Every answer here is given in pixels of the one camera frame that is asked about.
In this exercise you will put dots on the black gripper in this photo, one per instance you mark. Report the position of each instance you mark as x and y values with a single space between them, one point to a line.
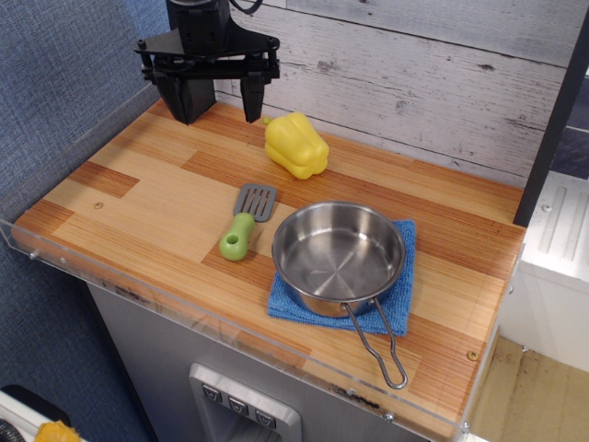
205 43

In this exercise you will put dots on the steel pan with wire handle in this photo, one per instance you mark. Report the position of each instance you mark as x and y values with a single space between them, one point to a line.
339 259

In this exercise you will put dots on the blue folded cloth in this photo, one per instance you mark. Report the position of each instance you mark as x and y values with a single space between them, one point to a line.
396 304

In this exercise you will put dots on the yellow toy bell pepper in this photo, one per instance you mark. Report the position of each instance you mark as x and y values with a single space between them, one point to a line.
292 142

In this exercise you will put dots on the grey toy fridge cabinet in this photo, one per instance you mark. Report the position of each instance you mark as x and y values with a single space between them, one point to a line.
158 352

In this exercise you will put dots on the silver dispenser button panel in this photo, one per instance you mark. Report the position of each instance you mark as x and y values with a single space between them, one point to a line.
233 411

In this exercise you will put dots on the yellow object at corner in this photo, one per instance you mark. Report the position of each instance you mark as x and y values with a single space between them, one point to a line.
56 432

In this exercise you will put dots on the white toy sink unit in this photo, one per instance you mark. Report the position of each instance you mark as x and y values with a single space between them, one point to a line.
546 307

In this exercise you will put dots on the green handled grey toy spatula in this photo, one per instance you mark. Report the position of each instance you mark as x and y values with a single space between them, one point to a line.
254 205

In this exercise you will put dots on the black vertical post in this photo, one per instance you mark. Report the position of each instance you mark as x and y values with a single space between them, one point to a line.
562 110

